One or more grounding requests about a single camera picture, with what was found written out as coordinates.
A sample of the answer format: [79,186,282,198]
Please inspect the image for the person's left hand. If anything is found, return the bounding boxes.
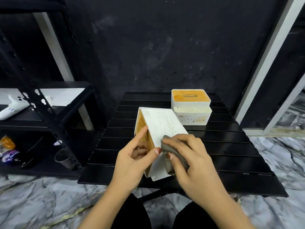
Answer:
[111,126,162,191]

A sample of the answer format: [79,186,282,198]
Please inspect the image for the person's right hand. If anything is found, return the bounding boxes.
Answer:
[162,134,226,208]

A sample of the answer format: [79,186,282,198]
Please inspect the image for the grey cleaning cloth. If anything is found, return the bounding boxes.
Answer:
[161,138,190,176]

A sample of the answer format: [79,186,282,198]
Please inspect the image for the person's left forearm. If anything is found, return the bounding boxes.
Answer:
[77,181,135,229]

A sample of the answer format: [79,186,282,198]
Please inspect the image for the person's black trousers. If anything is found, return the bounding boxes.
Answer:
[111,193,216,229]

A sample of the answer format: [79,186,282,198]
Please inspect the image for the grey metal cup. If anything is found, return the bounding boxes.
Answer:
[54,148,76,170]

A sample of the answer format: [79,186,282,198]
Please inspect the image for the black metal shelf rack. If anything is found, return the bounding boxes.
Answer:
[0,0,96,177]

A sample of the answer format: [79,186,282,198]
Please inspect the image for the white board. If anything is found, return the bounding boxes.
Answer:
[0,88,86,107]

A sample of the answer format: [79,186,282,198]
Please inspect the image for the purple snack packet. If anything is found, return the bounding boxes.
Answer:
[1,150,21,164]

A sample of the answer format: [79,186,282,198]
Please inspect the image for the white handheld controller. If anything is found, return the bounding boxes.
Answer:
[0,94,30,121]

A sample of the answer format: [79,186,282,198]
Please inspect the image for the black table leg frame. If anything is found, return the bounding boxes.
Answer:
[138,188,189,202]

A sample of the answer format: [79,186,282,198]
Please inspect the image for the white door frame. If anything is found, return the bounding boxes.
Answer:
[234,0,305,136]

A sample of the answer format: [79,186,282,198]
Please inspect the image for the white frame post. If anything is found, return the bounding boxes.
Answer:
[33,12,95,131]

